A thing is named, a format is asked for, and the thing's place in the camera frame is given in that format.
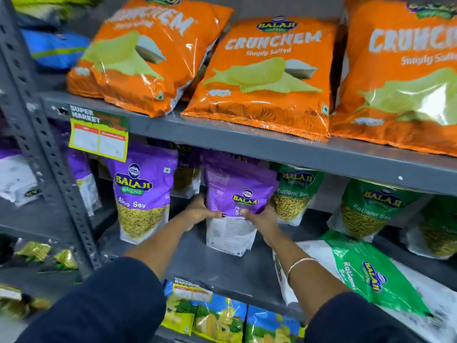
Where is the person's right forearm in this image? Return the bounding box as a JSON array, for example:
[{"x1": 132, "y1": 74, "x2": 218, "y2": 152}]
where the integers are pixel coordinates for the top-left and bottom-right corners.
[{"x1": 267, "y1": 233, "x2": 355, "y2": 323}]

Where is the purple and white snack packet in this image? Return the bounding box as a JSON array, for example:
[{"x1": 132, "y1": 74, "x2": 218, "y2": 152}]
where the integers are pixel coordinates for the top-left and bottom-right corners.
[{"x1": 202, "y1": 161, "x2": 279, "y2": 257}]

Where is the yellow green packet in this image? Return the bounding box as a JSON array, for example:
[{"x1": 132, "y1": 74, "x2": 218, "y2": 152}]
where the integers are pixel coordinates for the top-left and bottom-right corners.
[{"x1": 9, "y1": 0, "x2": 103, "y2": 19}]

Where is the person's left hand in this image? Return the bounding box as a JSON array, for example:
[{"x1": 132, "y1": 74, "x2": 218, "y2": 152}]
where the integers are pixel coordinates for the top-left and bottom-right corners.
[{"x1": 182, "y1": 194, "x2": 224, "y2": 232}]

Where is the small price label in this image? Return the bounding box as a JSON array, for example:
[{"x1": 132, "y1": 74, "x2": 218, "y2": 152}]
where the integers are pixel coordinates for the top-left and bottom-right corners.
[{"x1": 173, "y1": 277, "x2": 214, "y2": 303}]

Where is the person's left forearm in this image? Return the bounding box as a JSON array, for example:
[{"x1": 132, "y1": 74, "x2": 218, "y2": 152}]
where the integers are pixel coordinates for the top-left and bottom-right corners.
[{"x1": 124, "y1": 213, "x2": 194, "y2": 281}]

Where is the blue and yellow chips packet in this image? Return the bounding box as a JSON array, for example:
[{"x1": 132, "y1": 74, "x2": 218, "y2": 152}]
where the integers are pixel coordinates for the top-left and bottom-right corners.
[
  {"x1": 245, "y1": 305, "x2": 306, "y2": 343},
  {"x1": 161, "y1": 280, "x2": 200, "y2": 336},
  {"x1": 192, "y1": 293, "x2": 248, "y2": 343}
]

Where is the green and yellow price label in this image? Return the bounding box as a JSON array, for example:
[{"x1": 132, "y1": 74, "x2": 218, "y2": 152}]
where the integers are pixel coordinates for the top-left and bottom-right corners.
[{"x1": 68, "y1": 103, "x2": 129, "y2": 163}]

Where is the person's right hand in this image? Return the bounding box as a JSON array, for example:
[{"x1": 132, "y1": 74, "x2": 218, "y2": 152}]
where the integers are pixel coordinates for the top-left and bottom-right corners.
[{"x1": 239, "y1": 206, "x2": 285, "y2": 247}]

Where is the small golden green packet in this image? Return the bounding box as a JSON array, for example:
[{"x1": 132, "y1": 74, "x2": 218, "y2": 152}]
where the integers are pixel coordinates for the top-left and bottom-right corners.
[
  {"x1": 0, "y1": 283, "x2": 51, "y2": 319},
  {"x1": 14, "y1": 241, "x2": 53, "y2": 263},
  {"x1": 53, "y1": 249, "x2": 79, "y2": 271}
]

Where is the grey metal shelf rack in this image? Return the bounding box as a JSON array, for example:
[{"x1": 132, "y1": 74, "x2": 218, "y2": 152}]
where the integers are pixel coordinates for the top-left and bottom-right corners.
[{"x1": 0, "y1": 0, "x2": 457, "y2": 343}]

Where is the thin gold bangle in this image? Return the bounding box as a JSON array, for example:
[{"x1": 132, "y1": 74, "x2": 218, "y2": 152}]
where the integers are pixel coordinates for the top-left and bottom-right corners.
[{"x1": 287, "y1": 257, "x2": 318, "y2": 283}]

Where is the orange chips bag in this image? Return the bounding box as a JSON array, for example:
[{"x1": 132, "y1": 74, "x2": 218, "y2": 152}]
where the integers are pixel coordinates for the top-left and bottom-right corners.
[
  {"x1": 181, "y1": 15, "x2": 338, "y2": 143},
  {"x1": 66, "y1": 0, "x2": 235, "y2": 118},
  {"x1": 329, "y1": 0, "x2": 457, "y2": 158}
]

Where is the dark blue sleeve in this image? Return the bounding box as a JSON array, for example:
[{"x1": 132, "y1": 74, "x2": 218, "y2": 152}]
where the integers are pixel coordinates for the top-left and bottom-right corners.
[
  {"x1": 15, "y1": 257, "x2": 167, "y2": 343},
  {"x1": 304, "y1": 292, "x2": 427, "y2": 343}
]

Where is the green and white snack packet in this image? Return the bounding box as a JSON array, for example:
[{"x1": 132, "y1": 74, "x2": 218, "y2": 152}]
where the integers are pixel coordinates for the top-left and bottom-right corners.
[{"x1": 273, "y1": 229, "x2": 457, "y2": 343}]

